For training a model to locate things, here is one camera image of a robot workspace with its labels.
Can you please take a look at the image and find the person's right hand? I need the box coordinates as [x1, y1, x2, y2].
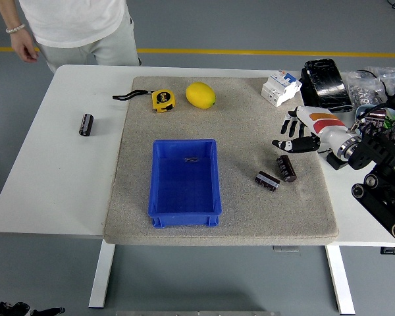
[10, 31, 40, 63]

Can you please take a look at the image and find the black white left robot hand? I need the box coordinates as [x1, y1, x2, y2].
[0, 301, 66, 316]

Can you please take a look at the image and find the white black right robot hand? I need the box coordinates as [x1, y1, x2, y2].
[271, 105, 356, 155]

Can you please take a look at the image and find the blue plastic box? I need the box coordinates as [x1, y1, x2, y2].
[147, 138, 223, 228]

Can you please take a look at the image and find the black plug adapter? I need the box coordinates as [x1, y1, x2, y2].
[325, 149, 348, 171]

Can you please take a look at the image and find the light blue bowl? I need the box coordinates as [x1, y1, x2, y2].
[354, 104, 395, 145]

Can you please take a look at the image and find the glossy black case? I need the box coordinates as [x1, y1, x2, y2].
[298, 59, 354, 115]

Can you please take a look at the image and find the clear bag of metal nuts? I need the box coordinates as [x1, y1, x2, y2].
[345, 70, 388, 108]

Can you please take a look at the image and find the person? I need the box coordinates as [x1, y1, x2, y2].
[0, 0, 142, 74]

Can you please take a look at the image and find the white blue circuit breaker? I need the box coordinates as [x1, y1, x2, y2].
[261, 70, 303, 108]

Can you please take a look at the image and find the clear plastic bag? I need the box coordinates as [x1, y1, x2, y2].
[365, 66, 395, 98]

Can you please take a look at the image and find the white table leg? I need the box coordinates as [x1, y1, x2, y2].
[88, 245, 116, 309]
[325, 246, 356, 315]

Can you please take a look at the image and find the grey-brown mat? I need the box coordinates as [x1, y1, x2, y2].
[102, 76, 340, 246]

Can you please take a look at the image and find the yellow lemon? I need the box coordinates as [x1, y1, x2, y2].
[185, 82, 217, 110]

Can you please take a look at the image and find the yellow tape measure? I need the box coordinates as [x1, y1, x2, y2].
[112, 89, 178, 114]

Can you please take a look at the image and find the white bead bracelet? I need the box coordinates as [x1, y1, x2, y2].
[5, 22, 26, 34]

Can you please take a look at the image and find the black power brick with cord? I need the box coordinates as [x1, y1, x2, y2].
[355, 69, 395, 107]

